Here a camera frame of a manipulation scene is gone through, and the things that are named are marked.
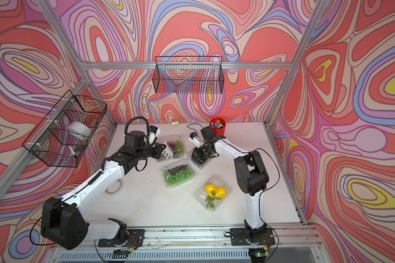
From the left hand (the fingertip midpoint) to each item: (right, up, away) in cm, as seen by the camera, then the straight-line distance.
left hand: (167, 146), depth 81 cm
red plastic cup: (+29, +13, +23) cm, 39 cm away
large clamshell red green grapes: (+2, +1, +23) cm, 23 cm away
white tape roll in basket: (-40, +9, -6) cm, 42 cm away
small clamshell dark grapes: (+10, -6, +15) cm, 19 cm away
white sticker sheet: (0, -3, +4) cm, 5 cm away
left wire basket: (-48, +4, -6) cm, 49 cm away
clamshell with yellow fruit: (+23, -24, +1) cm, 34 cm away
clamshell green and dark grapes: (+4, -15, +9) cm, 18 cm away
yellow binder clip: (-1, +15, +38) cm, 41 cm away
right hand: (+14, -8, +13) cm, 21 cm away
